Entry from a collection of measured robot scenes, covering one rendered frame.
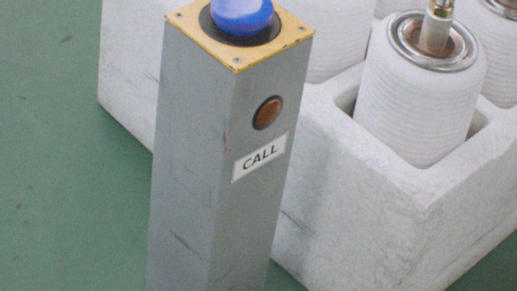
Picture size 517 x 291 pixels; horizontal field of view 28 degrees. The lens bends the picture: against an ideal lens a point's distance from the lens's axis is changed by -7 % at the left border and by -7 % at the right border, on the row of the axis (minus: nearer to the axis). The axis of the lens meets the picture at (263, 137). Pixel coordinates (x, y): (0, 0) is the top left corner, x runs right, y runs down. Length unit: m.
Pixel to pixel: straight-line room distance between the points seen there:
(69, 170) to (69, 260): 0.11
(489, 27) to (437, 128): 0.11
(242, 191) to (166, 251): 0.11
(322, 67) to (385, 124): 0.09
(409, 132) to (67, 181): 0.35
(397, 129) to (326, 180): 0.08
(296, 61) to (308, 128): 0.15
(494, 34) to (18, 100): 0.50
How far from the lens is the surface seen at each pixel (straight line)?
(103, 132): 1.06
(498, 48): 0.88
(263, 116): 0.70
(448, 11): 0.80
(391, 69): 0.80
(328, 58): 0.88
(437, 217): 0.82
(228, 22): 0.67
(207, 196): 0.74
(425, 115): 0.81
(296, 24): 0.70
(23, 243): 0.96
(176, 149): 0.74
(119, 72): 1.03
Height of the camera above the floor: 0.73
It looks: 43 degrees down
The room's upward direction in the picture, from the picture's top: 10 degrees clockwise
